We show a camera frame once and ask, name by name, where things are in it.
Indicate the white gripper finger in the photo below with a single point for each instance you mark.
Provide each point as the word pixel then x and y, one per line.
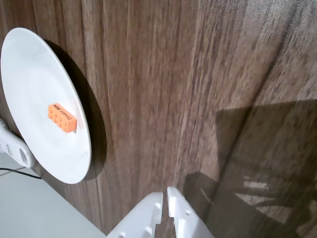
pixel 183 215
pixel 142 218

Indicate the orange lego block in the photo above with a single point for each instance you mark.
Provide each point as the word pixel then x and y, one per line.
pixel 62 117

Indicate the white round plate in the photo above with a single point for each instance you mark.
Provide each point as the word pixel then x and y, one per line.
pixel 32 81

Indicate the white handheld fan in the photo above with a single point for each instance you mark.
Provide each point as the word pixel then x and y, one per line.
pixel 15 148

